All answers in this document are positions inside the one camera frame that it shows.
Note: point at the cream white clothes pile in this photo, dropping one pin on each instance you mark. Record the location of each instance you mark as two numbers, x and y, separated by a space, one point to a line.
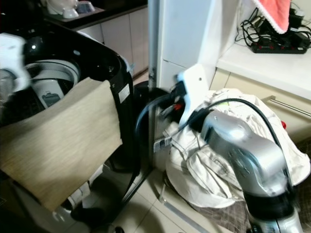
199 179

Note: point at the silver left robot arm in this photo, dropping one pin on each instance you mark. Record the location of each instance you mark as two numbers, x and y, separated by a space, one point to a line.
7 87

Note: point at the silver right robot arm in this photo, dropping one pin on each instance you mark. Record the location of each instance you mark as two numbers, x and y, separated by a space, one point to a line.
243 150

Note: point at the black top-loading washing machine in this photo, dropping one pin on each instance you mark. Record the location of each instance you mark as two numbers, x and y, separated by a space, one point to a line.
117 68

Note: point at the small grey-blue cup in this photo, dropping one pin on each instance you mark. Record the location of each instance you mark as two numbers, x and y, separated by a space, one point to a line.
84 7

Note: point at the beige kitchen cabinet, dark top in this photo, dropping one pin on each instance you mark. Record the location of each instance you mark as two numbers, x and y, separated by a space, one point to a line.
133 36

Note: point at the beige woven cloth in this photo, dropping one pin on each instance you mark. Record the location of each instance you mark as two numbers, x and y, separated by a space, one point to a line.
63 145

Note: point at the small red object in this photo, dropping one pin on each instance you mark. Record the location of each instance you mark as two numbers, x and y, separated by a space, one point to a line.
284 125

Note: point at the black power strip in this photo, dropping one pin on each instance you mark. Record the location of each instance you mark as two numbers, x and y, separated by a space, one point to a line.
278 48

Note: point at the red towel with white trim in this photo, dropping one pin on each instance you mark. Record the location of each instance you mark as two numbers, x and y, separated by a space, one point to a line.
274 12

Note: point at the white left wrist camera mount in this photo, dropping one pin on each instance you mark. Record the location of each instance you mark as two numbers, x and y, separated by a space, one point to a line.
13 56

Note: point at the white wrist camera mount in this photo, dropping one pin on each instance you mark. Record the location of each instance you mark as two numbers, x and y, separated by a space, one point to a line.
13 56
194 83

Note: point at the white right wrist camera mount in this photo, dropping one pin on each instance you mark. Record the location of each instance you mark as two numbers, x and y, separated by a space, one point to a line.
194 83

